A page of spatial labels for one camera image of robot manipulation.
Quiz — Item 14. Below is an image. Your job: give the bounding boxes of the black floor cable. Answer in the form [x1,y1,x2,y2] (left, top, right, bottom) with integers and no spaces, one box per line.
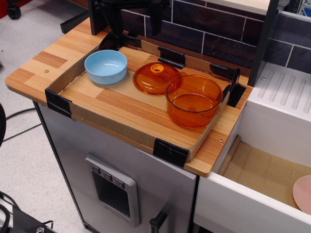
[2,108,42,143]

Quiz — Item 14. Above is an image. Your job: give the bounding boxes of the black caster wheel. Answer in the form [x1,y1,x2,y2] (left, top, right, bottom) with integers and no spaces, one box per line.
[7,0,21,20]

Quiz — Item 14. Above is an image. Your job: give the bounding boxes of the grey toy dishwasher cabinet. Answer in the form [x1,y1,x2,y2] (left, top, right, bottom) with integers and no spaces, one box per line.
[35,104,197,233]

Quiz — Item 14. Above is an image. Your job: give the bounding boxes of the cardboard fence with black tape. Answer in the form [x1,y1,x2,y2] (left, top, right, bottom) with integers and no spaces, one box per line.
[45,33,251,176]

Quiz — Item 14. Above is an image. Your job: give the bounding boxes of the pink plate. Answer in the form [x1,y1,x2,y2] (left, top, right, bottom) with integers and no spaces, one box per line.
[293,175,311,215]

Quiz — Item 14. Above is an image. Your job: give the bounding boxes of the light blue bowl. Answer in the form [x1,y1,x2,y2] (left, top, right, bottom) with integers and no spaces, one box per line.
[84,50,127,85]

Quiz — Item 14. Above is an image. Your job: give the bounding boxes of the white toy sink unit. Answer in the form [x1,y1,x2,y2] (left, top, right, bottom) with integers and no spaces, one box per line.
[194,63,311,233]

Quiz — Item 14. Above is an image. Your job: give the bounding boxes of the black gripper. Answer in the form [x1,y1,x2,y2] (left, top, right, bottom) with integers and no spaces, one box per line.
[94,0,172,46]

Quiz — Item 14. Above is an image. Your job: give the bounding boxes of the black cabinet door handle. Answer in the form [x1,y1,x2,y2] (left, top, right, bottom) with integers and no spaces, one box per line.
[149,211,168,233]

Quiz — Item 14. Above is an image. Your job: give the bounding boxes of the orange transparent pot lid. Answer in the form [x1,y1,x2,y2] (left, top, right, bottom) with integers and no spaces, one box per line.
[133,62,181,96]

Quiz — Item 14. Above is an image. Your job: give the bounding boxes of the orange transparent pot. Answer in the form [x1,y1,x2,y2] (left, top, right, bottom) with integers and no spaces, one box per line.
[165,72,224,128]

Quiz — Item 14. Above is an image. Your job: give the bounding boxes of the black metal floor bar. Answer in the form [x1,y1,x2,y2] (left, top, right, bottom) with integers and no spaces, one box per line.
[60,11,89,34]

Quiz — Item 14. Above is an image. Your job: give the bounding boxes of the black equipment with cables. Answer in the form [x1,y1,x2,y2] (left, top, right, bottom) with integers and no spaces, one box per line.
[0,192,55,233]

